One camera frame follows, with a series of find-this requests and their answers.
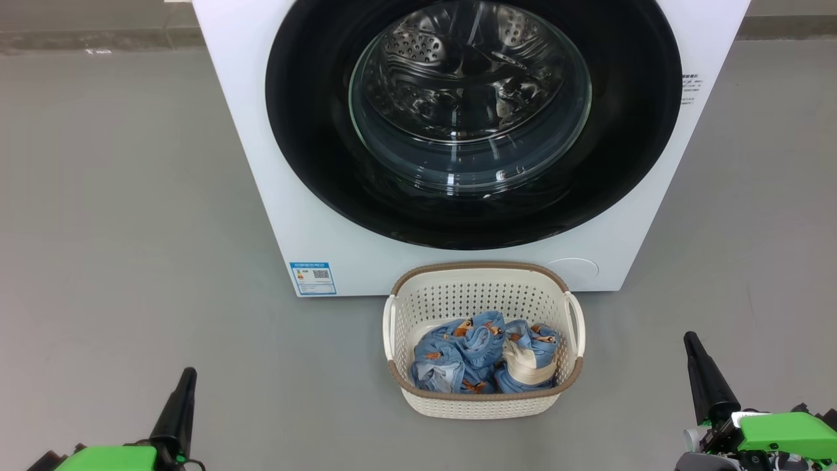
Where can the blue energy label sticker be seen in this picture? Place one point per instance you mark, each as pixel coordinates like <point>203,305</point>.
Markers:
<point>312,279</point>

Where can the cream perforated laundry basket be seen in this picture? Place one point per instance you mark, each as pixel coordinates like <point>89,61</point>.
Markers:
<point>477,291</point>

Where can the round white filter cover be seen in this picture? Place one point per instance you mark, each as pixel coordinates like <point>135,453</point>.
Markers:
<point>575,273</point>

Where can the blue garment with beige waistband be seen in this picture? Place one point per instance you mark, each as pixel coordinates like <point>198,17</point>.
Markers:
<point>529,363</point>

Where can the white front-load washing machine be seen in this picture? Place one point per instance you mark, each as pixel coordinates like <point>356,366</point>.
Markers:
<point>248,163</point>

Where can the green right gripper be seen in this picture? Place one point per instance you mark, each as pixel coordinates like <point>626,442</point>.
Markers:
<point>785,432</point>

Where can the dark grey washing machine door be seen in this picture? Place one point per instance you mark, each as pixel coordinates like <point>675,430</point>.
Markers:
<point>307,131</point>

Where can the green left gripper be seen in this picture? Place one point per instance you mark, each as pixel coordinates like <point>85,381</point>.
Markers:
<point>108,459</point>

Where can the blue cartoon print garment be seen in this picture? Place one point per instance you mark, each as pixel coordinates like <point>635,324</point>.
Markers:
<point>451,356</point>

